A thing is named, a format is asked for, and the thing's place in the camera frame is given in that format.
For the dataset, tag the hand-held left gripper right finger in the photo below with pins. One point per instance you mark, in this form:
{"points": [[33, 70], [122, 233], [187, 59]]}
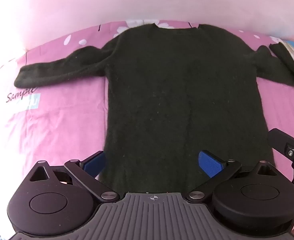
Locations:
{"points": [[209, 164]]}

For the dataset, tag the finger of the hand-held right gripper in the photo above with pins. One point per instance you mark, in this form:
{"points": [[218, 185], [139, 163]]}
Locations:
{"points": [[282, 141]]}

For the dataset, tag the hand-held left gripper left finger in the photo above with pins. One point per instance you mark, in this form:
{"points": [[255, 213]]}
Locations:
{"points": [[95, 164]]}

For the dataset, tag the dark green knit sweater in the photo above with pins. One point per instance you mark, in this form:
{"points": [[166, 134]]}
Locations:
{"points": [[177, 92]]}

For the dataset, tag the pink floral bed sheet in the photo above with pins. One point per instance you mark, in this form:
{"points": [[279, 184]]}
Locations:
{"points": [[49, 120]]}

